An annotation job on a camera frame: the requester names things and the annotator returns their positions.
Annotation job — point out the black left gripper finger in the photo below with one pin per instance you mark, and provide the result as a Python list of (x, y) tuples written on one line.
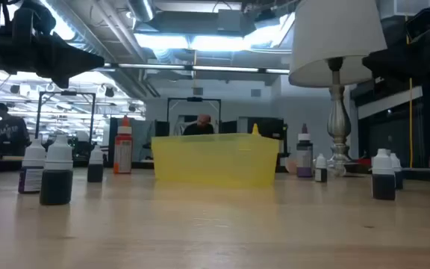
[(43, 54), (63, 73)]

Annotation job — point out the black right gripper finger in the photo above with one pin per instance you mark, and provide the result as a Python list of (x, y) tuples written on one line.
[(394, 73), (424, 52)]

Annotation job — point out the orange-red food coloring bottle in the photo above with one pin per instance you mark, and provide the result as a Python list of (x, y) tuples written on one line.
[(122, 153)]

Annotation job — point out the small white-capped coloring bottle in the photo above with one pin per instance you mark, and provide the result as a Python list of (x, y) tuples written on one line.
[(320, 173), (56, 187), (32, 179), (399, 179), (383, 187), (95, 172)]

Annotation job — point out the yellow food coloring bottle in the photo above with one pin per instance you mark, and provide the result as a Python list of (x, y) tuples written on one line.
[(255, 130)]

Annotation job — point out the silver table lamp white shade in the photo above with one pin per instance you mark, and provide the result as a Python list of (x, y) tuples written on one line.
[(334, 37)]

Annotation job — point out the person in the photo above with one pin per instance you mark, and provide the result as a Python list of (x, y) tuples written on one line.
[(200, 129), (11, 134)]

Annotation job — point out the red storage bin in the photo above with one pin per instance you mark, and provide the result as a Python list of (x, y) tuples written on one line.
[(364, 161)]

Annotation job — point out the black computer monitor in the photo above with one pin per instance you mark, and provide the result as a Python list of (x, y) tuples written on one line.
[(267, 129)]

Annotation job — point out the long ceiling light strip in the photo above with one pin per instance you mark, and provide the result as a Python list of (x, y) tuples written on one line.
[(222, 68)]

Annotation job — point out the yellow plastic bin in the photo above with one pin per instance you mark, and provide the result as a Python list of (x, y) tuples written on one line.
[(215, 160)]

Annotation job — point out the black gantry frame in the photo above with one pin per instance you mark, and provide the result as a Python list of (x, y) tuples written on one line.
[(194, 99), (65, 93)]

